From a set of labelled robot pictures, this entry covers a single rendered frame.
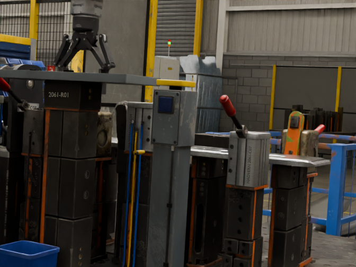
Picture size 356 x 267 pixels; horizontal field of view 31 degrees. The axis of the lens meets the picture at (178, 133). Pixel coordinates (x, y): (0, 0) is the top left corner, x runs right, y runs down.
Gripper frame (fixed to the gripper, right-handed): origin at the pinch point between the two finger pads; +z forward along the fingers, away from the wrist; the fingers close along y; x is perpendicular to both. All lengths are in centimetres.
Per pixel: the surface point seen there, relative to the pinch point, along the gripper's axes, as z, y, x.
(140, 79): -2, 41, -35
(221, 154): 14, 49, -9
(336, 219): 55, 31, 170
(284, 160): 14, 65, -9
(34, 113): 7.0, 4.1, -24.3
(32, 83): -0.5, -1.2, -19.6
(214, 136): 10.9, 36.1, 13.2
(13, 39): -34, -211, 196
